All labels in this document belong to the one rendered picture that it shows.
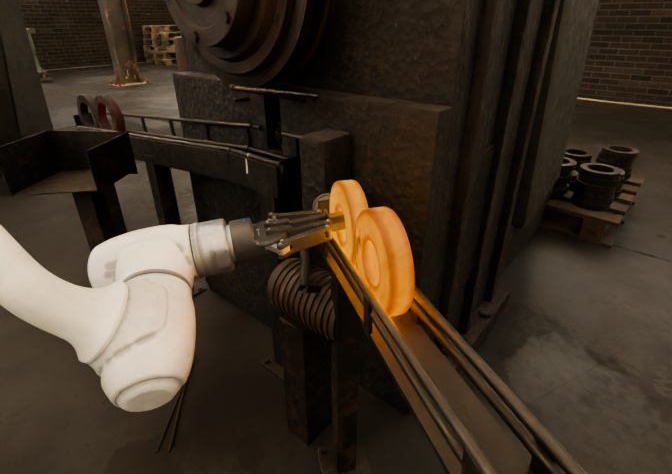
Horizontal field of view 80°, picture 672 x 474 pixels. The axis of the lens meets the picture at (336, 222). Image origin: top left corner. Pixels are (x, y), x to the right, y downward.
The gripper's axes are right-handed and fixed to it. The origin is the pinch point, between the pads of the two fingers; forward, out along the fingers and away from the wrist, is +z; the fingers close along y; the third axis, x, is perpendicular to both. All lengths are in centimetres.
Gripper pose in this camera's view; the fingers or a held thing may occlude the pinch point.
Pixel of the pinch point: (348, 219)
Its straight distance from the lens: 71.0
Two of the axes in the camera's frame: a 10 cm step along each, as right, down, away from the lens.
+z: 9.6, -2.0, 2.0
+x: -0.9, -8.8, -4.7
